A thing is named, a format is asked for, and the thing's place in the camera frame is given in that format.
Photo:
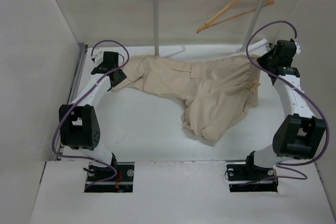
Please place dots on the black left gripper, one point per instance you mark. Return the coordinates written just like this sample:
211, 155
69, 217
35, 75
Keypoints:
121, 77

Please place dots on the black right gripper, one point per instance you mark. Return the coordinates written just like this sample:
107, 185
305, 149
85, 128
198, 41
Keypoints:
261, 60

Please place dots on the beige cargo trousers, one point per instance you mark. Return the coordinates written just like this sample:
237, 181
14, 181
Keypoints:
217, 93

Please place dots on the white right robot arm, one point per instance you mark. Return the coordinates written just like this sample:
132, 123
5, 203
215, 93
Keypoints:
301, 132

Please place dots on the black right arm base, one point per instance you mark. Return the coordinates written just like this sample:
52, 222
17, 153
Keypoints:
250, 180

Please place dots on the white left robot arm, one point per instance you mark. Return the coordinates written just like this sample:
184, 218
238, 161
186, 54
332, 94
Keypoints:
80, 128

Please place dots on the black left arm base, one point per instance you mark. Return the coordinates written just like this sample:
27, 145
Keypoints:
101, 179

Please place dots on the wooden clothes hanger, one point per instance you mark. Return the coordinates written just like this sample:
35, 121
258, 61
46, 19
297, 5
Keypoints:
214, 21

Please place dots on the left aluminium side rail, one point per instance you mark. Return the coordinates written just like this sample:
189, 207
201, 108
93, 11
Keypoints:
55, 143

